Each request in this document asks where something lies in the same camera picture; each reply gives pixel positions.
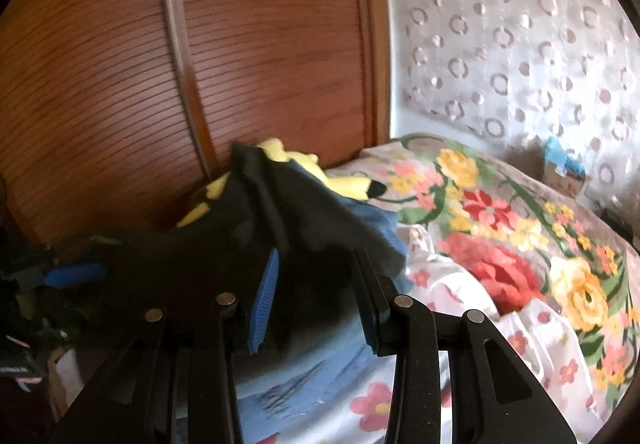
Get black pants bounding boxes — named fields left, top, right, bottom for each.
left=90, top=140, right=408, bottom=360

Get white curtain with circles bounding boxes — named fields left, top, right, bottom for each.
left=380, top=0, right=640, bottom=225

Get stack of folded blue jeans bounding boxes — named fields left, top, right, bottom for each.
left=234, top=319, right=375, bottom=432

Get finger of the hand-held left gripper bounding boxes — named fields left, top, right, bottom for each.
left=42, top=263, right=109, bottom=289

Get yellow plush toy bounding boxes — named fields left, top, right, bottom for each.
left=175, top=138, right=388, bottom=229

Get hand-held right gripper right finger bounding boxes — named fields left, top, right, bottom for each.
left=351, top=249, right=576, bottom=444

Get beige floral blanket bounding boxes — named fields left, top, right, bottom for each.
left=325, top=133, right=640, bottom=405

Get wooden headboard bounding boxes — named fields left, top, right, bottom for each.
left=0, top=0, right=392, bottom=255

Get small blue white package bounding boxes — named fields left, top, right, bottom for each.
left=542, top=137, right=586, bottom=180

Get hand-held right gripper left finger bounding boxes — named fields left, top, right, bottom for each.
left=50, top=248, right=280, bottom=444

